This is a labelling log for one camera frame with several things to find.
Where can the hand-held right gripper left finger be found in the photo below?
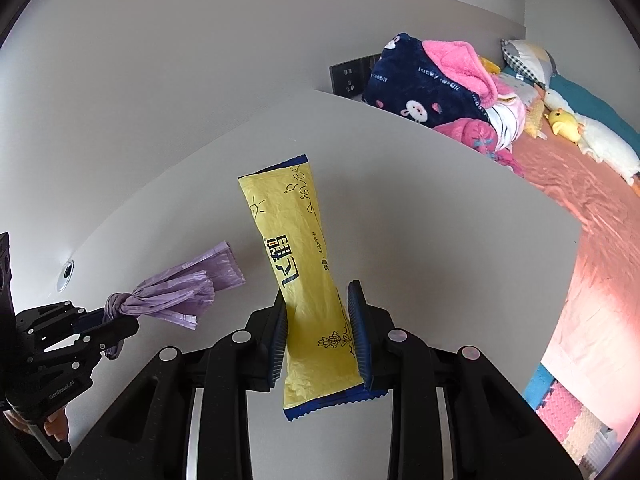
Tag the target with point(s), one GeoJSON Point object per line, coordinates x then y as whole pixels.
{"type": "Point", "coordinates": [277, 345]}

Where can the pink fleece cloth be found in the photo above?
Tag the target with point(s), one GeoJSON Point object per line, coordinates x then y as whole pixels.
{"type": "Point", "coordinates": [465, 135]}

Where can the teal pillow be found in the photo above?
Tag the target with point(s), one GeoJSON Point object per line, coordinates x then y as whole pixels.
{"type": "Point", "coordinates": [590, 100]}

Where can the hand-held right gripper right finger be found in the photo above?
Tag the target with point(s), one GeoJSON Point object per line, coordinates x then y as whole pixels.
{"type": "Point", "coordinates": [357, 330]}

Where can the black wall socket panel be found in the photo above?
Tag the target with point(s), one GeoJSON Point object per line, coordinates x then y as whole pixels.
{"type": "Point", "coordinates": [347, 77]}

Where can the white goose plush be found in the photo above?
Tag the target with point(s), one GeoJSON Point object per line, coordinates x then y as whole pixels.
{"type": "Point", "coordinates": [610, 145]}

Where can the person's left hand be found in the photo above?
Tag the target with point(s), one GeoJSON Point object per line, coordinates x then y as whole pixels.
{"type": "Point", "coordinates": [56, 422]}

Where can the yellow snack packet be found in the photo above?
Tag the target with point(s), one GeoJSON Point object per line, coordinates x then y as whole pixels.
{"type": "Point", "coordinates": [295, 240]}

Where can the pastel foam floor mat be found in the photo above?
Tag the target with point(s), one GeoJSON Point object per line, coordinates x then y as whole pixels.
{"type": "Point", "coordinates": [565, 410]}

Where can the purple plastic bag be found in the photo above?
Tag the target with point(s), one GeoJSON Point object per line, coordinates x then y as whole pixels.
{"type": "Point", "coordinates": [170, 295]}

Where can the checked pillow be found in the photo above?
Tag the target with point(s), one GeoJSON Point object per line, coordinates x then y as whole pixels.
{"type": "Point", "coordinates": [525, 55]}

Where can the yellow duck plush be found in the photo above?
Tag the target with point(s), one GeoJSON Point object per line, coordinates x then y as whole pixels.
{"type": "Point", "coordinates": [562, 122]}

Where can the navy printed blanket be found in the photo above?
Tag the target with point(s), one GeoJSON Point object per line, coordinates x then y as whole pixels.
{"type": "Point", "coordinates": [415, 85]}

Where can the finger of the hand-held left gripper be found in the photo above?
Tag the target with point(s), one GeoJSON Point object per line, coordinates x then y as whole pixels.
{"type": "Point", "coordinates": [60, 317]}
{"type": "Point", "coordinates": [112, 332]}

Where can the bed with pink sheet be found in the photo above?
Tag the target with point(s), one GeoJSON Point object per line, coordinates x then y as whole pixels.
{"type": "Point", "coordinates": [600, 240]}

